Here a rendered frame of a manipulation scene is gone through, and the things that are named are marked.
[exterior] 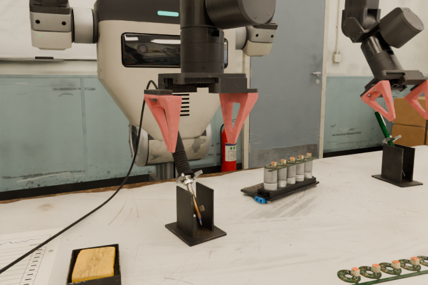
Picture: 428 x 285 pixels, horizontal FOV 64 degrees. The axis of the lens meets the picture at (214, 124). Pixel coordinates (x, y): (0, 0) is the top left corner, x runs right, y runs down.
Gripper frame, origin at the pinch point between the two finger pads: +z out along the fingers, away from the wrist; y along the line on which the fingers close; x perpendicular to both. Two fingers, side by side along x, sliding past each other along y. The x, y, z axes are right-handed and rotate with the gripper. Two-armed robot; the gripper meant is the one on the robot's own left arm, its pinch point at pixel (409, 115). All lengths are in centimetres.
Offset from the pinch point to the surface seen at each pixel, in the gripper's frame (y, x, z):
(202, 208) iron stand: -47.0, -0.9, 13.9
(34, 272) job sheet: -68, -2, 19
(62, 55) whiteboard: -88, 186, -165
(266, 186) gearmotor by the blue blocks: -32.7, 6.3, 9.6
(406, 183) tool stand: -0.8, 7.3, 12.1
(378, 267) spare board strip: -31.1, -12.7, 25.8
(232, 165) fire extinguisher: 57, 248, -83
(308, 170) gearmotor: -21.5, 8.9, 6.7
